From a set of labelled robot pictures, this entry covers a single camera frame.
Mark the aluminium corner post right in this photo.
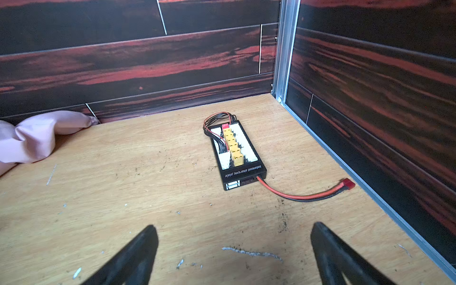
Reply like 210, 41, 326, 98
271, 0, 300, 106

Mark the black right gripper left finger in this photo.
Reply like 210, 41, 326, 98
84, 225, 159, 285

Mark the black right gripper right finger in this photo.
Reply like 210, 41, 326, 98
311, 222, 394, 285

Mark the pink zip jacket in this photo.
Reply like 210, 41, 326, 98
1, 110, 99, 175

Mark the red black power cable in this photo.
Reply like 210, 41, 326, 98
256, 176, 356, 203

